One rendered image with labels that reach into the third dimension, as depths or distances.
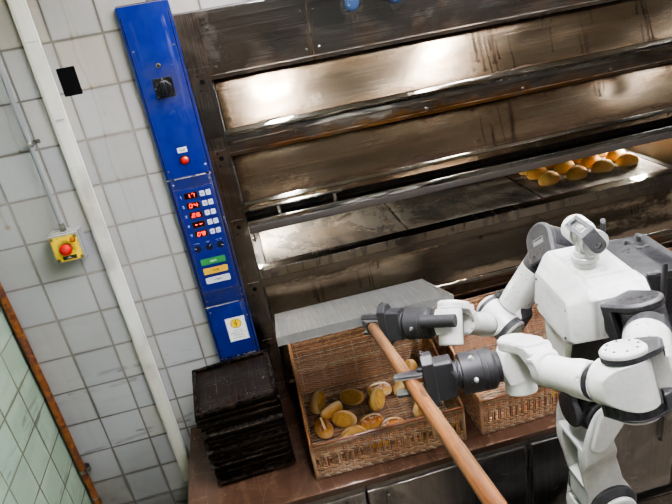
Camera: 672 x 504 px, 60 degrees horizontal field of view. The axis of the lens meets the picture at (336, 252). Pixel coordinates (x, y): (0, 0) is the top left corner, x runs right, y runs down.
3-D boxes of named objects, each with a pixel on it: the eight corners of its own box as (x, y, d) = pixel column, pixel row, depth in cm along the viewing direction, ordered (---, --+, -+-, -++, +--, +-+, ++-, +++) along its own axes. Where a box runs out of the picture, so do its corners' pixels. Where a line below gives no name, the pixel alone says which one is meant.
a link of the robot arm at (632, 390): (545, 405, 114) (630, 432, 96) (532, 355, 113) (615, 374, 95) (584, 384, 118) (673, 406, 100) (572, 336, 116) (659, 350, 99)
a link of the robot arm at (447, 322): (426, 307, 166) (466, 305, 160) (428, 346, 164) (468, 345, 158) (411, 304, 156) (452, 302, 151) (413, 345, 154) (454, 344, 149)
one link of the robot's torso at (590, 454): (608, 477, 186) (596, 363, 166) (644, 522, 170) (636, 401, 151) (563, 494, 186) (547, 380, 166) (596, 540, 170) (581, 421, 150)
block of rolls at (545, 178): (482, 155, 303) (481, 144, 301) (567, 136, 309) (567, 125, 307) (543, 189, 249) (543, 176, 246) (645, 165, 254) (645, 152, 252)
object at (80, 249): (61, 256, 204) (50, 230, 200) (90, 250, 205) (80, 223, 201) (56, 265, 198) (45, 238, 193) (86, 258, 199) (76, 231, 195)
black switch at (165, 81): (157, 99, 188) (147, 64, 183) (176, 95, 188) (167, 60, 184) (156, 100, 184) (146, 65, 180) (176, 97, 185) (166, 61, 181)
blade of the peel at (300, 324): (455, 303, 178) (453, 294, 178) (278, 346, 173) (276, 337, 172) (422, 279, 214) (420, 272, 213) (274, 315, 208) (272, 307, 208)
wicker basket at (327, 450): (298, 396, 246) (284, 341, 234) (426, 364, 251) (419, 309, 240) (315, 482, 202) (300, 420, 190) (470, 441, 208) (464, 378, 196)
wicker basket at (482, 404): (431, 362, 252) (425, 307, 240) (551, 329, 259) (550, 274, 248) (481, 437, 208) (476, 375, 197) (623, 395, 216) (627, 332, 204)
